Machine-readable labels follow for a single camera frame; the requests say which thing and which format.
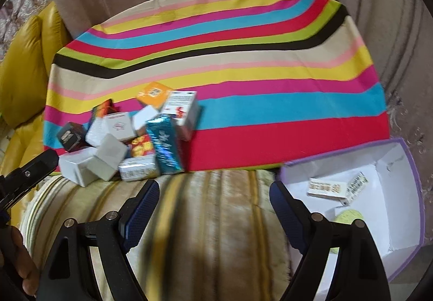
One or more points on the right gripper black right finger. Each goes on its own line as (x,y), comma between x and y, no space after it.
(359,273)

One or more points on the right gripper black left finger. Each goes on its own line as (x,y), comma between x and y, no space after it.
(68,273)

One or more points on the green round sponge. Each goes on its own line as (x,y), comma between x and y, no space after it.
(346,217)

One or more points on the black small box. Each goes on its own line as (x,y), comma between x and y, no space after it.
(72,136)

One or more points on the white orange slim box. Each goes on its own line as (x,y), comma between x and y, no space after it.
(326,188)

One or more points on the white foam sponge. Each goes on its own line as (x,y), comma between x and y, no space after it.
(96,132)

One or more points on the grey white box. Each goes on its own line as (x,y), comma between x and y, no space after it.
(104,163)

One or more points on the white box pink logo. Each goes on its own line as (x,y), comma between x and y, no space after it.
(120,126)

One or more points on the red yellow blue box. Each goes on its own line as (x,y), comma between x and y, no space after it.
(141,146)

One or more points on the small white cube box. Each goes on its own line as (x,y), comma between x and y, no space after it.
(139,120)

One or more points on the teal foil box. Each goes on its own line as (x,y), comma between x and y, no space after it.
(163,135)

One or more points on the orange tissue pack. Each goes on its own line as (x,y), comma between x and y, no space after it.
(154,94)

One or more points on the white blue medicine box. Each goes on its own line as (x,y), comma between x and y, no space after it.
(184,108)

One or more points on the large white box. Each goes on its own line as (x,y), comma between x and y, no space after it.
(353,188)

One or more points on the person left hand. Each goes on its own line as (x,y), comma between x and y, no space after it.
(15,255)

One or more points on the purple storage box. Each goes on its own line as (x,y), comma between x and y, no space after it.
(391,203)

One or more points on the yellow leather sofa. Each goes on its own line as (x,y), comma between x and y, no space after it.
(25,72)

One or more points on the rainbow striped cloth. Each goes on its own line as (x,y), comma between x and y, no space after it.
(276,80)

